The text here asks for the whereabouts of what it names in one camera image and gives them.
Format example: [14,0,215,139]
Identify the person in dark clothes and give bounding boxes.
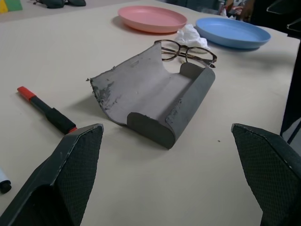
[217,0,256,21]

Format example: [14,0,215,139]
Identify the white marker with black end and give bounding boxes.
[0,167,12,195]

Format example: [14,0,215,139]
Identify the grey sponge block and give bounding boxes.
[85,43,216,151]

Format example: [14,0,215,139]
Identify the pink plastic plate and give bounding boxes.
[117,5,188,33]

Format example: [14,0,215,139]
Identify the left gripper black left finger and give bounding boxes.
[0,123,104,226]

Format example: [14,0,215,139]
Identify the blue plastic plate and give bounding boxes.
[194,17,271,50]

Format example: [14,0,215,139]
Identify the black sunglasses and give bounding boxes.
[43,0,87,9]

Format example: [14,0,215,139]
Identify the tortoiseshell round glasses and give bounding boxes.
[154,39,218,69]

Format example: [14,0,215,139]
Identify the crumpled white tissue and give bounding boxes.
[174,23,212,50]

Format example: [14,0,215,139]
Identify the green block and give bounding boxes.
[4,0,24,12]

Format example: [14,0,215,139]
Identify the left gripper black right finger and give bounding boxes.
[231,123,301,226]

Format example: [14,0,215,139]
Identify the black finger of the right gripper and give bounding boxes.
[267,0,301,14]
[286,19,301,32]

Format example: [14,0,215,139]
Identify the red capped black marker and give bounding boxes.
[16,86,78,135]

